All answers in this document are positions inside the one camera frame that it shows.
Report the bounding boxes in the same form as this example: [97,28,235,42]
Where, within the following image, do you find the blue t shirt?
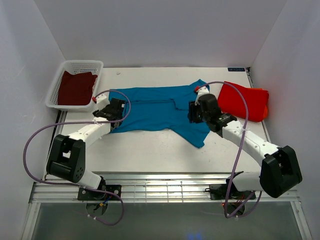
[108,79,210,149]

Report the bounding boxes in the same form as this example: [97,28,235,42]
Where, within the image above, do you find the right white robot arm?
[188,86,303,199]

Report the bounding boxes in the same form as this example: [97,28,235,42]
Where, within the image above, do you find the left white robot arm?
[46,95,126,200]

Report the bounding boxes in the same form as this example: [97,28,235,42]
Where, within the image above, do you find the red folded t shirt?
[217,81,260,122]

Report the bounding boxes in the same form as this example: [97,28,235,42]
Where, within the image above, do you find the dark red t shirt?
[57,71,98,106]

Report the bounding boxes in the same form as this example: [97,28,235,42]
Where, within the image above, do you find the white plastic basket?
[45,60,104,112]

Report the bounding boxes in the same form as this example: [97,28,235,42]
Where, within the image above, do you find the blue label sticker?
[227,67,246,72]

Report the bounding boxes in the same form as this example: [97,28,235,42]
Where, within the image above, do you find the orange folded t shirt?
[254,88,270,122]

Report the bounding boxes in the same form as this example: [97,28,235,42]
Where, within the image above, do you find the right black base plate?
[204,183,251,201]

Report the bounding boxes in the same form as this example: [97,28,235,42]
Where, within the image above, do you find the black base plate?
[204,183,251,201]
[77,184,122,201]

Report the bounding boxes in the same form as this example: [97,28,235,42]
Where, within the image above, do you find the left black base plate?
[77,184,122,201]

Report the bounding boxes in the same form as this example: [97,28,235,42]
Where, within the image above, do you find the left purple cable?
[23,89,132,226]

